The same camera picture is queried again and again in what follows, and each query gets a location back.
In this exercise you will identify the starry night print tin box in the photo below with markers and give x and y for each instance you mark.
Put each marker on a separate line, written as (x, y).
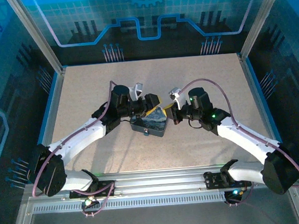
(152, 122)

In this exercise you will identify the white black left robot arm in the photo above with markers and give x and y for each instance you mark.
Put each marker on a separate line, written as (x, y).
(72, 145)

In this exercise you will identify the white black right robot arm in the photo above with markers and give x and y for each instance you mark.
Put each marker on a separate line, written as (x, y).
(243, 136)

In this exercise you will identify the green lit connector board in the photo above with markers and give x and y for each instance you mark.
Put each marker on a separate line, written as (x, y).
(88, 202)
(234, 193)

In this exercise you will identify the aluminium table side rail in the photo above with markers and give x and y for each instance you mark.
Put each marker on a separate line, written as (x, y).
(256, 94)
(54, 108)

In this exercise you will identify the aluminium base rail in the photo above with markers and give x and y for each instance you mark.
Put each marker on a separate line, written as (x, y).
(157, 183)

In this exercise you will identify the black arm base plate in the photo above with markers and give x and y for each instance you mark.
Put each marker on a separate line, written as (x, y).
(106, 186)
(212, 180)

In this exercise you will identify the aluminium frame post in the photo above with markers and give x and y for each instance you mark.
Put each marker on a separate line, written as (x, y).
(261, 19)
(35, 35)

